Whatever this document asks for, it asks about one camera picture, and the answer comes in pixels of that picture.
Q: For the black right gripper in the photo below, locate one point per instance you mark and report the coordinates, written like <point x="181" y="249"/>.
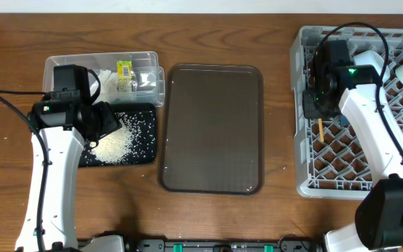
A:
<point x="310" y="110"/>

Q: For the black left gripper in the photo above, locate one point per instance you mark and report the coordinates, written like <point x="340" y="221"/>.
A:
<point x="110" y="122"/>

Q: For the light blue bowl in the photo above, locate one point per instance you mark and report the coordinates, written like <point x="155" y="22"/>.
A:
<point x="366" y="57"/>

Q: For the white napkin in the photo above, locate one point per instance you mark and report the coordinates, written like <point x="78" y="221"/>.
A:
<point x="109" y="86"/>

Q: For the wooden chopstick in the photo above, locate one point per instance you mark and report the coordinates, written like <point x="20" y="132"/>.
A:
<point x="320" y="130"/>

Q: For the pile of white rice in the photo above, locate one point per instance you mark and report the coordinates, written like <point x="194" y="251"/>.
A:
<point x="115" y="143"/>

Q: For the yellow snack wrapper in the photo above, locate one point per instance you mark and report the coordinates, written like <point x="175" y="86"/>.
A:
<point x="124" y="69"/>

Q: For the dark blue plate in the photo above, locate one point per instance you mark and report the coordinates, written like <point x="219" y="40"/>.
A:
<point x="343" y="121"/>

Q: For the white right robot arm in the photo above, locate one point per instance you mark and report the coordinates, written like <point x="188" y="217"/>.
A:
<point x="356" y="92"/>

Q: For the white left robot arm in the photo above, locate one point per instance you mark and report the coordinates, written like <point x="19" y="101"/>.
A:
<point x="61" y="124"/>

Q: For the black waste tray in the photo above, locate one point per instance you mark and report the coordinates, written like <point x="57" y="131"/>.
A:
<point x="142" y="140"/>

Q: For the clear plastic waste bin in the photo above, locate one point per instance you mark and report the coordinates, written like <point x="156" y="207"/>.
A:
<point x="148" y="82"/>

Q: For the grey dishwasher rack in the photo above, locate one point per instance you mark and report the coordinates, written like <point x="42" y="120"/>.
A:
<point x="337" y="168"/>

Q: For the brown serving tray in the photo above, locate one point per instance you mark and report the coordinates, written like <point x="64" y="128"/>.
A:
<point x="213" y="130"/>

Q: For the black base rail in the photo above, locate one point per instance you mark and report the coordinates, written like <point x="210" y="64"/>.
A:
<point x="286" y="243"/>

